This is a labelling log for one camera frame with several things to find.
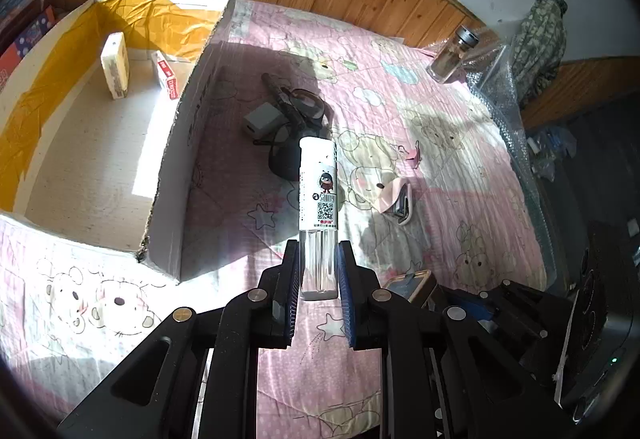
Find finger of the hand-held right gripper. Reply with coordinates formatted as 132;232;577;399
447;279;576;367

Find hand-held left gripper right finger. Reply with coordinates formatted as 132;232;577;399
339;240;568;439

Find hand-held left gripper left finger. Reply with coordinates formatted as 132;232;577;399
57;239;301;439

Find gold tin box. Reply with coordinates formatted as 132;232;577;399
382;269;433;304

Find pink stapler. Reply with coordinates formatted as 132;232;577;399
376;178;413;225

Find grey charger adapter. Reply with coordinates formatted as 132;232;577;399
243;103;288;138

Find black frame glasses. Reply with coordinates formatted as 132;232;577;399
255;86;333;155

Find cardboard box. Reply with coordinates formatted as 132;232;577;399
0;0;238;285

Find blue white plastic packaging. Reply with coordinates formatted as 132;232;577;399
530;129;576;180

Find black pen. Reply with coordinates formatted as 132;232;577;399
261;72;301;120

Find pink printed blanket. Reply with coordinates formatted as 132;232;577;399
0;0;548;430

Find clear plastic bag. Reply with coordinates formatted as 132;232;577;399
465;19;556;290

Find red white cigarette pack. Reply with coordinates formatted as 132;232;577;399
151;50;180;99

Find glass bottle with metal lid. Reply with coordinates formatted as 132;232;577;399
426;25;480;84

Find camouflage cloth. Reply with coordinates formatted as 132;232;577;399
515;0;569;107

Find cream packet box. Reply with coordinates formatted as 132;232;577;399
100;32;131;100

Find colourful printed box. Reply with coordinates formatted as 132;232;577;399
0;0;56;85

